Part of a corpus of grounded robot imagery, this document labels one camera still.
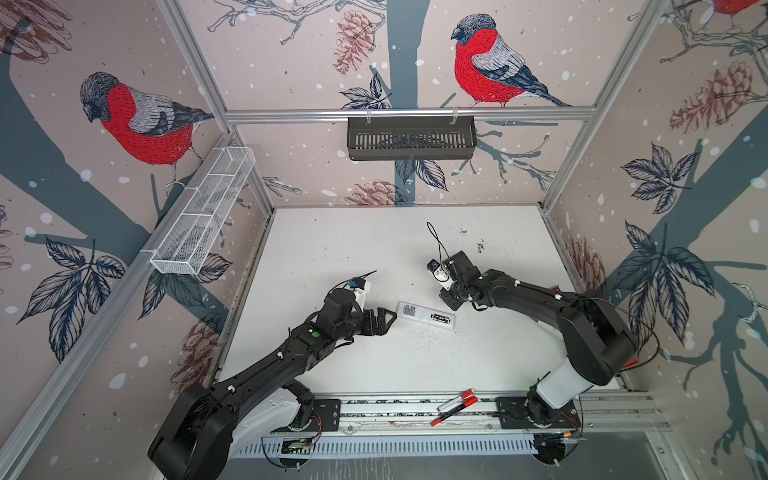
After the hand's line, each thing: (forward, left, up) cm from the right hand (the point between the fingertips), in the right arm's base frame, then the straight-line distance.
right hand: (447, 292), depth 93 cm
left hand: (-13, +18, +8) cm, 24 cm away
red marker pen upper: (-28, -2, -5) cm, 29 cm away
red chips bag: (-19, -48, -2) cm, 51 cm away
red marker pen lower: (-30, -3, -4) cm, 30 cm away
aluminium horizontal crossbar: (+120, -25, -2) cm, 123 cm away
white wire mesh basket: (+6, +68, +30) cm, 75 cm away
